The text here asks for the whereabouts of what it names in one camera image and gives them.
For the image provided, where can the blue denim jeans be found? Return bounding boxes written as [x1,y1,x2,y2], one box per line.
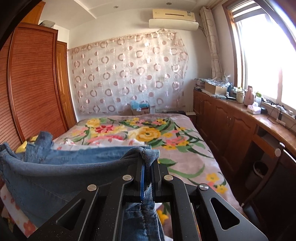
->
[0,131,165,241]

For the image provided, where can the flower patterned pink blanket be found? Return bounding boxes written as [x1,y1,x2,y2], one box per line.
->
[53,113,246,239]

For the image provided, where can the cardboard box with blue items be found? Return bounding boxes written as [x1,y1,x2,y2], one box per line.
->
[130,100,150,115]

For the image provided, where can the long wooden cabinet counter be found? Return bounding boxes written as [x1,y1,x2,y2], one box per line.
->
[193,90,295,204]

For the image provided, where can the circle patterned sheer curtain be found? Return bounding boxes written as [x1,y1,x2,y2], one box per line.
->
[68,29,189,118]

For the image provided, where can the cardboard box on counter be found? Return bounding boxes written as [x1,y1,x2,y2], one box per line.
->
[205,82,227,95]

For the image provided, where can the white jar on counter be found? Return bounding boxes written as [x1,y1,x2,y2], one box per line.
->
[236,90,244,103]

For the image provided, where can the white tissue pack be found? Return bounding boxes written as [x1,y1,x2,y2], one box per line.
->
[247,102,261,114]

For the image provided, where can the floral bed sheet mattress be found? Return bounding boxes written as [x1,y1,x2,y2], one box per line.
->
[0,136,153,238]

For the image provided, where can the pink bottle on counter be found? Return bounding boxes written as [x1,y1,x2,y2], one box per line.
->
[244,86,255,106]

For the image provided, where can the wooden louvered wardrobe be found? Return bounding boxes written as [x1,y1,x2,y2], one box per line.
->
[1,1,77,150]

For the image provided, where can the beige side window curtain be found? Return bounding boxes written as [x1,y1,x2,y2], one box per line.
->
[200,6,222,79]

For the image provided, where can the wooden framed window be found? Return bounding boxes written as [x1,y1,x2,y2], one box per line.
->
[222,1,295,108]

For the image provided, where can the white wall air conditioner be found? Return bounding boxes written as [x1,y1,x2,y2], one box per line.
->
[149,9,199,31]

